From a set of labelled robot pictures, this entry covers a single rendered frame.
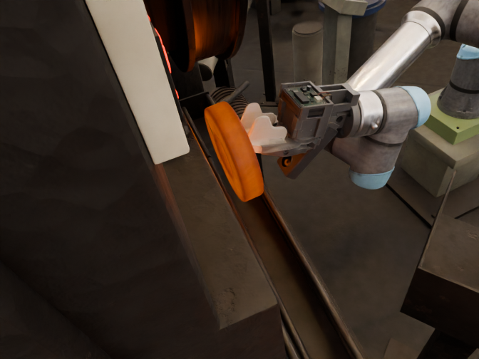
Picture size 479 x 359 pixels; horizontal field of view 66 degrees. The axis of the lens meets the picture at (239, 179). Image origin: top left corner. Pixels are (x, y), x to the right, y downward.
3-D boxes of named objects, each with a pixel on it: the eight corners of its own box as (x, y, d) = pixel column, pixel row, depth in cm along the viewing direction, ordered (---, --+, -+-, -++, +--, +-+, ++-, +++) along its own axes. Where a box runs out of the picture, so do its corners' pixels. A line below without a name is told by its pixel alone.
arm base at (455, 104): (460, 87, 132) (468, 63, 125) (497, 108, 122) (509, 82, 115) (426, 102, 129) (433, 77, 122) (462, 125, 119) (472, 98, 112)
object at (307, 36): (303, 142, 176) (301, 37, 139) (291, 128, 184) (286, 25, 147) (325, 133, 178) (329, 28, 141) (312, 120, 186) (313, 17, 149)
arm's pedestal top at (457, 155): (454, 90, 146) (457, 82, 143) (529, 134, 125) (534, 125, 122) (386, 118, 140) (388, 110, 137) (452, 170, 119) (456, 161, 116)
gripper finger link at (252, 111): (219, 101, 54) (276, 95, 57) (217, 134, 58) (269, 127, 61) (226, 112, 51) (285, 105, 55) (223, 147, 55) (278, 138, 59)
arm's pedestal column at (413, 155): (438, 132, 168) (454, 82, 149) (517, 189, 141) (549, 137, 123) (363, 164, 161) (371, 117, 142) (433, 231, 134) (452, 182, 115)
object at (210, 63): (194, 81, 106) (189, 63, 101) (202, 62, 111) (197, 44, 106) (214, 81, 104) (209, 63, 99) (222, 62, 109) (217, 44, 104)
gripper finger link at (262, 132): (226, 112, 52) (285, 105, 55) (223, 147, 55) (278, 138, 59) (234, 125, 49) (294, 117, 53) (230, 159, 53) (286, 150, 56)
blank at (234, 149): (239, 206, 63) (256, 199, 64) (249, 196, 48) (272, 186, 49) (203, 126, 65) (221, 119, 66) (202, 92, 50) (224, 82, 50)
